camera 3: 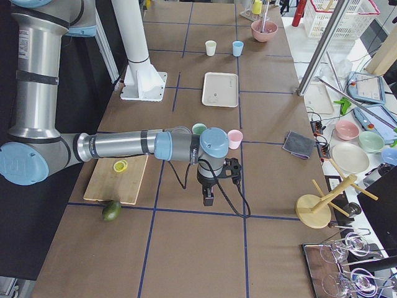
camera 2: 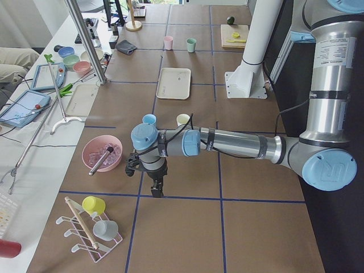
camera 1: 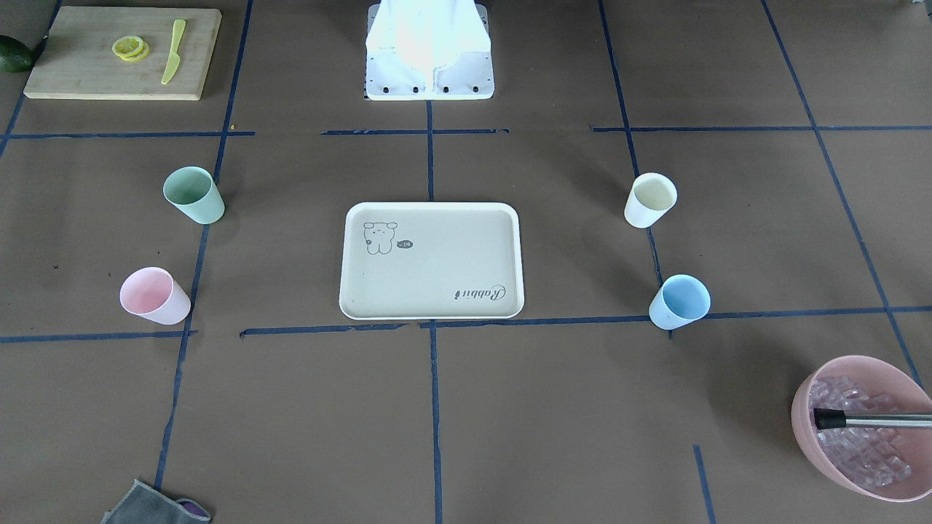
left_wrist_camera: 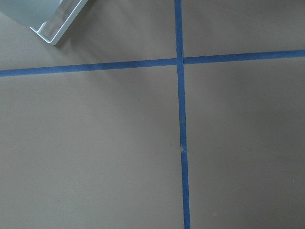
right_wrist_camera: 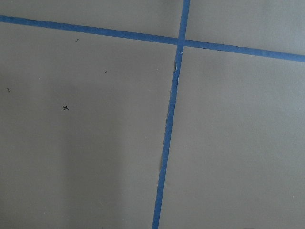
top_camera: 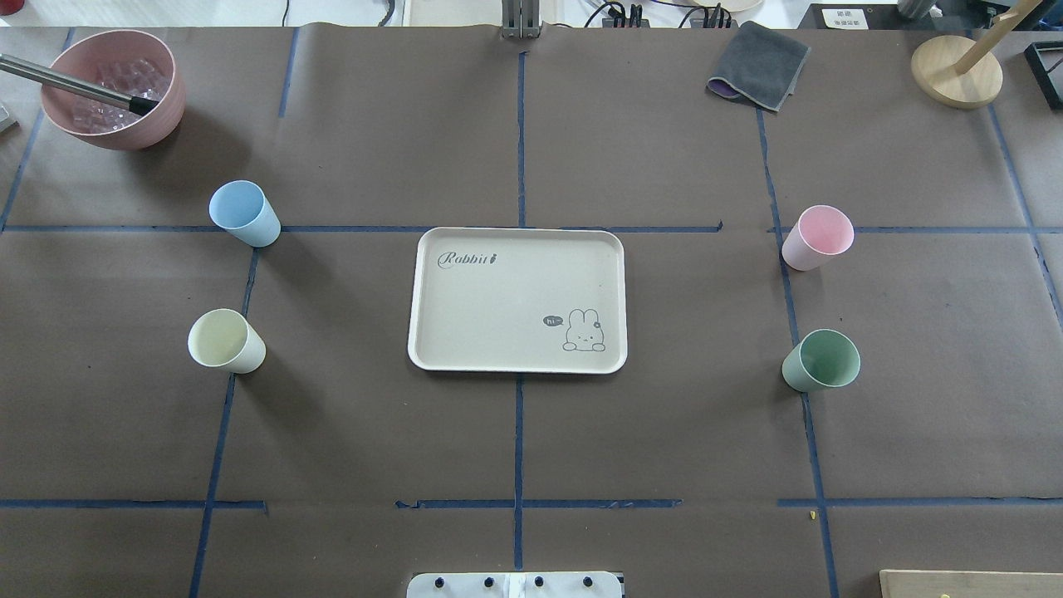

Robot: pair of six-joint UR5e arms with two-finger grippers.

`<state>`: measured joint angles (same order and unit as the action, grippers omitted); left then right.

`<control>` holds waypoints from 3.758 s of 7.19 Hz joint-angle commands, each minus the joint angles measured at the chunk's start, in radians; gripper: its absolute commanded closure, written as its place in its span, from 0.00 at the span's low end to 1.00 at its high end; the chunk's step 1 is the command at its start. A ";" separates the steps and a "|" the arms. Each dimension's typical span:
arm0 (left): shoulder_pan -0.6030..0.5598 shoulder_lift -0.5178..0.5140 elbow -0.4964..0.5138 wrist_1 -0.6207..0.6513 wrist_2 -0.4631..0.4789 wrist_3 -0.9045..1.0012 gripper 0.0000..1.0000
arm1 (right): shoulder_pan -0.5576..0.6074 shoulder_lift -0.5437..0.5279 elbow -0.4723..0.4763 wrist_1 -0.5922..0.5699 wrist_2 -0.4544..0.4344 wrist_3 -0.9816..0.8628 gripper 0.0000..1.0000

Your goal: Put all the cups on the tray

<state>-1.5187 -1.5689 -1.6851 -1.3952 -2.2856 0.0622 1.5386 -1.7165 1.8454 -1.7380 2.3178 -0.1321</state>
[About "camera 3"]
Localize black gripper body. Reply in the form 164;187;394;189
197;169;221;189

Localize pink cup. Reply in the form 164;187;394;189
228;130;243;150

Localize green cup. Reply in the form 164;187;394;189
192;123;207;135

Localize cream cup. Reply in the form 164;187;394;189
205;40;217;56

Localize blue cup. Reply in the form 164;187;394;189
232;40;244;57

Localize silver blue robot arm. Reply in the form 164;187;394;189
1;1;241;206

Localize cream rabbit tray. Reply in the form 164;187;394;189
202;72;239;108

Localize spare cream tray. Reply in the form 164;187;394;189
304;82;334;115

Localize wooden cutting board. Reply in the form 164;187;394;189
83;155;148;205

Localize lemon slices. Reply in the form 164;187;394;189
113;160;128;173

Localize green avocado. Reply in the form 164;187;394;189
102;201;122;221

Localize grey folded cloth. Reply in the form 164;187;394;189
282;130;315;160

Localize wooden cup rack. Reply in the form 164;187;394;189
295;159;378;228

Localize upper wine glass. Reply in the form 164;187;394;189
319;232;369;264

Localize wine glass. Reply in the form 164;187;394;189
321;268;396;297
319;232;369;264

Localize cream side plate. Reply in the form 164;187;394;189
331;143;370;174

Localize pink side bowl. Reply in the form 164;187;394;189
335;120;360;141

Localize lower wine glass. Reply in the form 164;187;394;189
321;268;396;297

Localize green clamp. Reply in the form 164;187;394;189
333;97;352;115

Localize pink bowl with ice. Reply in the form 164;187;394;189
251;20;278;42

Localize green side bowl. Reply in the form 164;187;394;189
359;131;385;153

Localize blue teach pendant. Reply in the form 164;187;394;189
347;72;386;104
353;104;396;145

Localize yellow cup on rack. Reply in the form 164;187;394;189
251;0;262;16

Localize blue side bowl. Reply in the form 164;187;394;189
381;147;397;166

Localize metal tongs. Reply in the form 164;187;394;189
260;0;269;33

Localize white plastic basket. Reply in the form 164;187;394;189
302;0;381;41

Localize black camera cable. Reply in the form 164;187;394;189
167;158;252;219

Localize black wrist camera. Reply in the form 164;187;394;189
219;158;242;184

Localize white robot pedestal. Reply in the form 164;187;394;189
112;0;167;102

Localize aluminium frame post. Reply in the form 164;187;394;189
302;1;360;86

